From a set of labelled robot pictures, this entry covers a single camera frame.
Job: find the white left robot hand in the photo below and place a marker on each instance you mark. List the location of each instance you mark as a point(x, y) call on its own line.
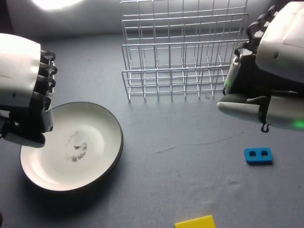
point(16, 71)

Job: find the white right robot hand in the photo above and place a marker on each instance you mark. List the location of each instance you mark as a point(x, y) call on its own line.
point(280, 47)

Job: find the blue block with two holes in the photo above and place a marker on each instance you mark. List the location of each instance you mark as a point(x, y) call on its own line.
point(259, 160)

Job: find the yellow rectangular block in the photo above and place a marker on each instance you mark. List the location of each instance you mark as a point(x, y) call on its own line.
point(196, 222)

